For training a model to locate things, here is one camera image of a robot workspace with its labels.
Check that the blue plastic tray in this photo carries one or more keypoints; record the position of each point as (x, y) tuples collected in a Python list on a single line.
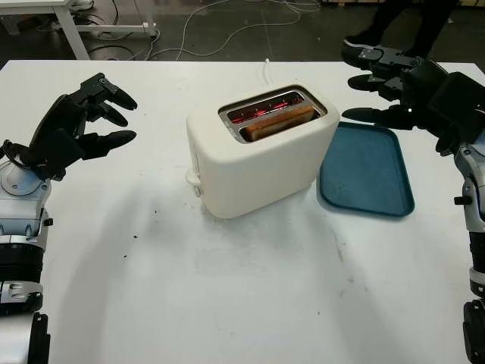
[(363, 170)]

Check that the white desk frame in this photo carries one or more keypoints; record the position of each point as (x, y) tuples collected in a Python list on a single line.
[(72, 34)]

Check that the grey plastic bin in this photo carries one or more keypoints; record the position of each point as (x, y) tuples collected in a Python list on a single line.
[(8, 26)]

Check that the browned toast slice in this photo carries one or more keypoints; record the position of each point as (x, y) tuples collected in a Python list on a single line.
[(276, 123)]

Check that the white two-slot toaster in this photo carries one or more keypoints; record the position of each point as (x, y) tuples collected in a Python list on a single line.
[(257, 174)]

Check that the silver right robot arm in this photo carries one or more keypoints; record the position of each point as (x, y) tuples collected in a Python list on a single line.
[(475, 212)]

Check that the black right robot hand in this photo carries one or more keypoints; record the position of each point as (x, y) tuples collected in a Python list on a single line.
[(420, 87)]

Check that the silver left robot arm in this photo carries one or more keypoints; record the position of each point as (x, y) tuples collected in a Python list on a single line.
[(19, 212)]

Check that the person beige jacket black trousers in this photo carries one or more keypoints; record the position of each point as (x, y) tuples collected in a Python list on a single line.
[(409, 19)]

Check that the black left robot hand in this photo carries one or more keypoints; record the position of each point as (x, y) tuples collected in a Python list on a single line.
[(57, 117)]

